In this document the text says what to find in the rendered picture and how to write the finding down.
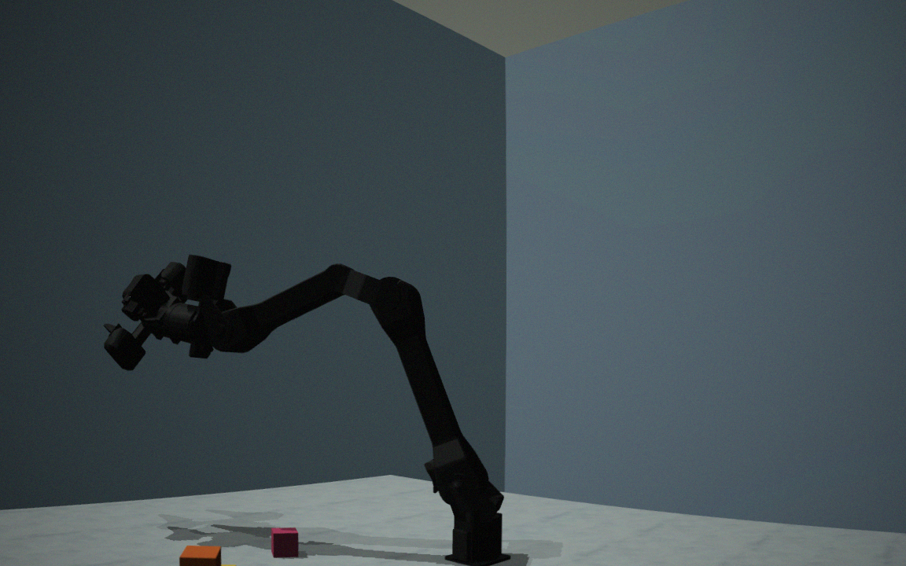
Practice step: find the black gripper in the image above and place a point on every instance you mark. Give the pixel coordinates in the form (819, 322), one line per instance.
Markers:
(126, 348)

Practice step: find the yellow bar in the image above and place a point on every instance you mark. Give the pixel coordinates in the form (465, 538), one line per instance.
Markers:
(202, 556)

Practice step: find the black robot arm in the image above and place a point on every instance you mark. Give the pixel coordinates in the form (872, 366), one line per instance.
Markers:
(456, 470)

